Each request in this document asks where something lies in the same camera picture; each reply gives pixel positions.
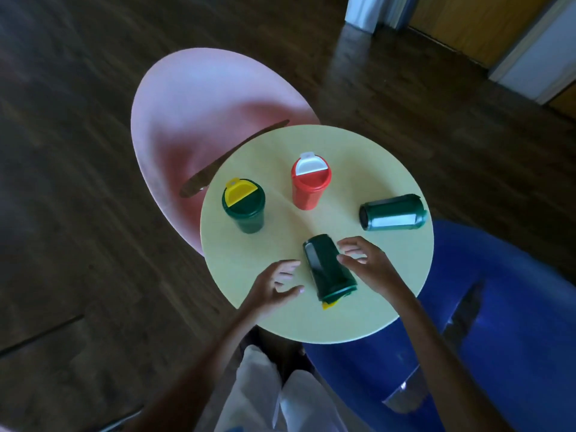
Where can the person's right hand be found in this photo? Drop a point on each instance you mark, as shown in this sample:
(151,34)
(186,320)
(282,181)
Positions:
(375,269)

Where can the person's left hand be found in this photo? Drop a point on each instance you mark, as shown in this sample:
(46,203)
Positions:
(265,294)

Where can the person's left thumb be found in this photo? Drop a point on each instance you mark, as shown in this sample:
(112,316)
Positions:
(291,291)

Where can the person's right thumb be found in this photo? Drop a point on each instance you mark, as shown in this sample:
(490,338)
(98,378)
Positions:
(348,260)

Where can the person's right forearm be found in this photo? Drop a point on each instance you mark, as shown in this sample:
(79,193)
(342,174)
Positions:
(445,368)

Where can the person's left forearm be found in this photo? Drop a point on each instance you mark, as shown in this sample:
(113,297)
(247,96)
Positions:
(202,373)

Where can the green cup with yellow lid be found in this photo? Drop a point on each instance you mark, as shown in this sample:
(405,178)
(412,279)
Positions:
(245,211)
(329,269)

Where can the red cup with white lid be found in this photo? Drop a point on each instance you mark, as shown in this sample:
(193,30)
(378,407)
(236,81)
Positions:
(309,186)

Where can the white trousers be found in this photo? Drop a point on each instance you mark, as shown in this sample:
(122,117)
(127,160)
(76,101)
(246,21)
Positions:
(252,391)

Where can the blue plastic chair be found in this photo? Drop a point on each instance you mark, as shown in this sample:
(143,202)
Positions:
(517,310)

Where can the pink plastic chair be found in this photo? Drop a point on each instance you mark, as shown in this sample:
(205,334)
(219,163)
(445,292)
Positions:
(198,112)

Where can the white curtain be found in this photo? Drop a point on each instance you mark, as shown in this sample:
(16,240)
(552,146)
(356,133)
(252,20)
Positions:
(369,11)

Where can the wooden door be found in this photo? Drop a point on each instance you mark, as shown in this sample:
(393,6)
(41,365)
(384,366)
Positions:
(472,22)

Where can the white door frame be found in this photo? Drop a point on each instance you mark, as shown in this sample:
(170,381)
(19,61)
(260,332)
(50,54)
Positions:
(540,53)

